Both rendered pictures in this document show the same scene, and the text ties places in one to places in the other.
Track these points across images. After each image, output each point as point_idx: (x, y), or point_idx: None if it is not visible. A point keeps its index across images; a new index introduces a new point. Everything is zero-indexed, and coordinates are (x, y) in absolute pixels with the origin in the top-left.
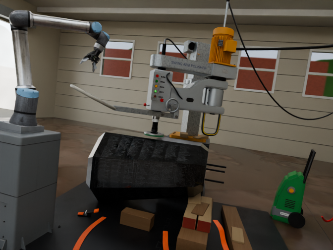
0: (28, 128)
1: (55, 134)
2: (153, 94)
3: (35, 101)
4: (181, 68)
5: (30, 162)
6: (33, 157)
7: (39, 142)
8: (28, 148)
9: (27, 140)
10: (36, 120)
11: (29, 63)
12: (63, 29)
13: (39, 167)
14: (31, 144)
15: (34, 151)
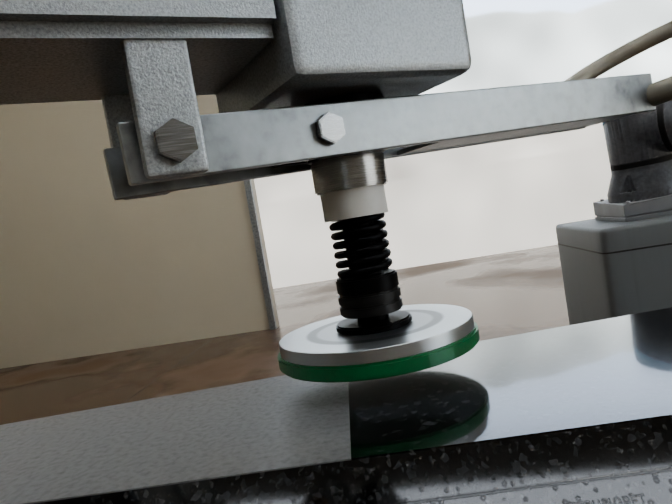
0: (602, 208)
1: (591, 233)
2: None
3: (608, 133)
4: None
5: (572, 290)
6: (574, 282)
7: (573, 246)
8: (564, 254)
9: (561, 235)
10: (622, 187)
11: None
12: None
13: (584, 314)
14: (565, 245)
15: (572, 265)
